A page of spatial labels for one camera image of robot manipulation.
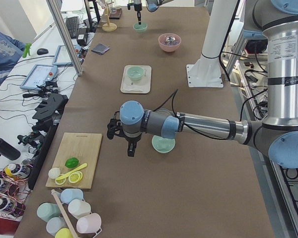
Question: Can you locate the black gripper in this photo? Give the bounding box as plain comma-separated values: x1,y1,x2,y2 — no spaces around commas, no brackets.
107,111,142,157
127,0,142,25

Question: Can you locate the green bowl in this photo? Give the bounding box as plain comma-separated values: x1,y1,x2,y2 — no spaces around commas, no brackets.
127,66,145,81
151,135,176,154
133,22,148,33

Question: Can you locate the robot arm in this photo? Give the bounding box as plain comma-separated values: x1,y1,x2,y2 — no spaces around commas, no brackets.
127,0,172,25
107,0,298,169

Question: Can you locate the wooden mug tree stand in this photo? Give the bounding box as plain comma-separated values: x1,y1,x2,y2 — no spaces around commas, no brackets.
99,0,117,32

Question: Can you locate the pink bowl with ice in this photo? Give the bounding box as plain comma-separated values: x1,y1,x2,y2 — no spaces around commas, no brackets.
158,33,182,53

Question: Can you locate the yellow plastic knife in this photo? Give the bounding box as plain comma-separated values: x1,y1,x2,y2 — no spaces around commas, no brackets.
56,163,88,180

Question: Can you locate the grey folded cloth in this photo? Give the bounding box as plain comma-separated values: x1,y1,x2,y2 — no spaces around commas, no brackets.
91,43,110,55

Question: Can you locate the wooden cutting board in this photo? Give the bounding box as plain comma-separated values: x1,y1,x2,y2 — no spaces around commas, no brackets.
45,132,103,190

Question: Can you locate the green bowl on tray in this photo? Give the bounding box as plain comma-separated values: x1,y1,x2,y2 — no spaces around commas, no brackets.
127,66,145,81

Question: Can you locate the green lime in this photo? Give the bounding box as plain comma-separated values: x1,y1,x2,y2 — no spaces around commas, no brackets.
65,157,79,168

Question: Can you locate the lemon slice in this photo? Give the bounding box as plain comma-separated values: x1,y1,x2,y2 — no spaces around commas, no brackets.
55,178,67,185
68,171,83,183

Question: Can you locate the cream rabbit serving tray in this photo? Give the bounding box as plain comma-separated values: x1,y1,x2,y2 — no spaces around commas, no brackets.
120,65,151,94

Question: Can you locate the black keyboard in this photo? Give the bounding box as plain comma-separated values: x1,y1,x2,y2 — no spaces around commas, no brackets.
65,16,79,39

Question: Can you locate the blue cup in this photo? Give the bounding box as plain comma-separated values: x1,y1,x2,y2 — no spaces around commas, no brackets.
61,188,83,204

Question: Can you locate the white cup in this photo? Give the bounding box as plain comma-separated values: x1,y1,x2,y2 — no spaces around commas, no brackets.
68,199,91,219

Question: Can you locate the white garlic bulb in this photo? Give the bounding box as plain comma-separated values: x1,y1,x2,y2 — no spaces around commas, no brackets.
48,167,61,179

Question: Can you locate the pink cup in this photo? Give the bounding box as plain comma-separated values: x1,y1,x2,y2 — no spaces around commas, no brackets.
76,213,102,234

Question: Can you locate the black gripper stand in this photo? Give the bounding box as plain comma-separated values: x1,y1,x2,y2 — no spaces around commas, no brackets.
32,93,69,132

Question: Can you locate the wooden rack rod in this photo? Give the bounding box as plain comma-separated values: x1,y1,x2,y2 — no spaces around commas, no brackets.
51,189,78,238

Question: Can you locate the black computer mouse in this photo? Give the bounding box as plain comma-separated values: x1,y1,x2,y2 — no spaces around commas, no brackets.
37,48,49,55

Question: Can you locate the green cup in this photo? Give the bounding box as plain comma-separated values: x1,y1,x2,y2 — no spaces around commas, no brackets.
37,203,61,222

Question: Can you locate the grey cup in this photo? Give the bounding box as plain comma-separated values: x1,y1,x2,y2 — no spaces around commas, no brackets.
46,217,67,236

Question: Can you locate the yellow cup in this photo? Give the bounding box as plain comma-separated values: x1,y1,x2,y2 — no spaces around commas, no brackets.
55,228,73,238

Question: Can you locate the blue teach pendant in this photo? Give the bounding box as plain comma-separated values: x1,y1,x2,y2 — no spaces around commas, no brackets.
20,64,58,90

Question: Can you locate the black water bottle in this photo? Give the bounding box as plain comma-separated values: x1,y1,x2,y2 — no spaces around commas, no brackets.
0,138,21,161

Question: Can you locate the person in blue shirt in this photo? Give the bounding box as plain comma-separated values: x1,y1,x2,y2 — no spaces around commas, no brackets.
0,32,25,84

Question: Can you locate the aluminium frame post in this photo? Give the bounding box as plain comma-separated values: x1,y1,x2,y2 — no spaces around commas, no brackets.
46,0,83,76

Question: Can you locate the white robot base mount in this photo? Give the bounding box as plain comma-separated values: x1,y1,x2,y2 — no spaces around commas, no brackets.
186,0,239,88

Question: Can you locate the green spray handle tool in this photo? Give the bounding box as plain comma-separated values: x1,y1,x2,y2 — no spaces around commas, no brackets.
22,43,32,58

